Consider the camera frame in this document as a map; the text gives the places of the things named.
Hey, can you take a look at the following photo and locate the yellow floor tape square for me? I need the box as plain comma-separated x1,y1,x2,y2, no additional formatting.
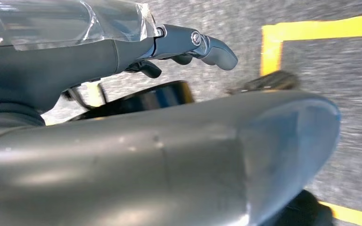
260,14,362,76
320,201,362,226

